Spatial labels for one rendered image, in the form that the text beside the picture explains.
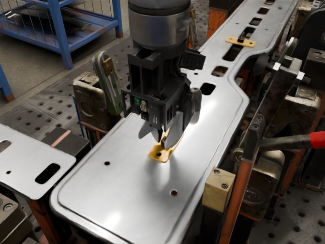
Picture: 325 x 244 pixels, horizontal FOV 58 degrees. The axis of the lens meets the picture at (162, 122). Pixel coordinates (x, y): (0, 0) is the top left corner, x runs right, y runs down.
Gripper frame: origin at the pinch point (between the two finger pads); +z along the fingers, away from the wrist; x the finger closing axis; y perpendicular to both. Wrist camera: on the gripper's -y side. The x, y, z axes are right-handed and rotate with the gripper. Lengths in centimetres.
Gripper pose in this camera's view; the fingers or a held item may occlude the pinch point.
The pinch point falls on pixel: (166, 136)
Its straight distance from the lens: 53.1
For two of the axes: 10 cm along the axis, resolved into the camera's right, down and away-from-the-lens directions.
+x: 8.8, 3.1, -3.5
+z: 0.1, 7.4, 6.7
